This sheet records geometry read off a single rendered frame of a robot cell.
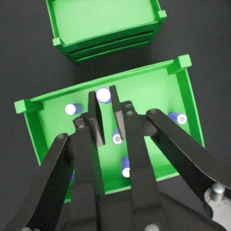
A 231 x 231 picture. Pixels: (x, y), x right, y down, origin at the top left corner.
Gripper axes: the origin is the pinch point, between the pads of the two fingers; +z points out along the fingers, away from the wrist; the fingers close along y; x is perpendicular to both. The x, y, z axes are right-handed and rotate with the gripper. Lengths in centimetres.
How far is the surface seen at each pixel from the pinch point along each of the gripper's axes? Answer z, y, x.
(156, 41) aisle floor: 53, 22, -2
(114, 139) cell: 7.5, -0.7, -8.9
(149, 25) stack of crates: 34.5, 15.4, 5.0
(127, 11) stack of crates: 41.0, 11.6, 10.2
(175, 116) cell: 8.7, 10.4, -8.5
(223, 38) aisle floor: 51, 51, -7
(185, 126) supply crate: 12.2, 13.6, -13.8
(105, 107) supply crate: 15.5, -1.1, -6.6
